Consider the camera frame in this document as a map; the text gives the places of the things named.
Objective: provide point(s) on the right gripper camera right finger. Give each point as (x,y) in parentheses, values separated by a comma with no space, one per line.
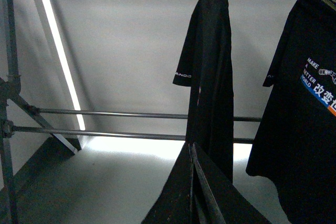
(217,200)

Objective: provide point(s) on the black t-shirt large print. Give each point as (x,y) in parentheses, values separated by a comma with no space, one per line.
(294,145)

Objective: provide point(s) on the metal rack upright frame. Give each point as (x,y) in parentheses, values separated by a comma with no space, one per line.
(10,89)

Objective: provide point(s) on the black t-shirt small logo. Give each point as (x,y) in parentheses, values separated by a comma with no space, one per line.
(205,65)

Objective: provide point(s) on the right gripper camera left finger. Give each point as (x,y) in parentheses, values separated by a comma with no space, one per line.
(174,202)

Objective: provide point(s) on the upper metal rack rail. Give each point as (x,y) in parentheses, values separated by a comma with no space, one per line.
(121,114)

